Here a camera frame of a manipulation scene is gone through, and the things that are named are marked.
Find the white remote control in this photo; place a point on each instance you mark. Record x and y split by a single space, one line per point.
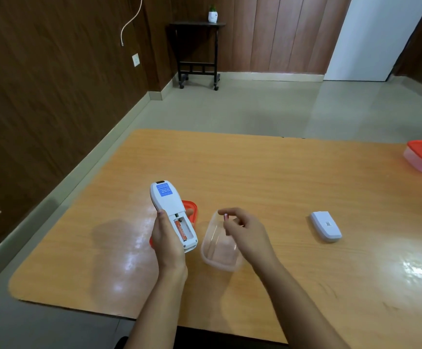
174 214

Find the person's right forearm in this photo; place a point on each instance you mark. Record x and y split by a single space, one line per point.
298 308

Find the white pot with green plant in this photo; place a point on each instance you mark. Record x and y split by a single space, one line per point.
213 15

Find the white remote battery cover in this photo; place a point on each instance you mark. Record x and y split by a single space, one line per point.
325 226

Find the orange container lid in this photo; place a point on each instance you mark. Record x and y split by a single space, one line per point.
191 210

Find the person's right thumb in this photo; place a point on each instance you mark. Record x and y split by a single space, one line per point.
228 226

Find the person's left forearm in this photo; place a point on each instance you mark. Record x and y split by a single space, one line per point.
158 307

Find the clear plastic container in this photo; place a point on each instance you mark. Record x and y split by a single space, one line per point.
220 245

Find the dark wooden side table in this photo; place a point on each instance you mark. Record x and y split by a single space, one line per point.
196 50

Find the white door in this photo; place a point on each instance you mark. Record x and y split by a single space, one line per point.
373 36

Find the person's right hand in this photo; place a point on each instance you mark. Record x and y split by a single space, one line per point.
249 238

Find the white wall socket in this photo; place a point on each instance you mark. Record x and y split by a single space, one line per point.
136 59

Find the person's left hand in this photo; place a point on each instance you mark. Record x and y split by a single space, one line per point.
166 243

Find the orange battery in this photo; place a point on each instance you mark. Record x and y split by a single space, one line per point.
180 228

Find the person's left thumb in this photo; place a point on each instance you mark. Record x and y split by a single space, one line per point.
163 223

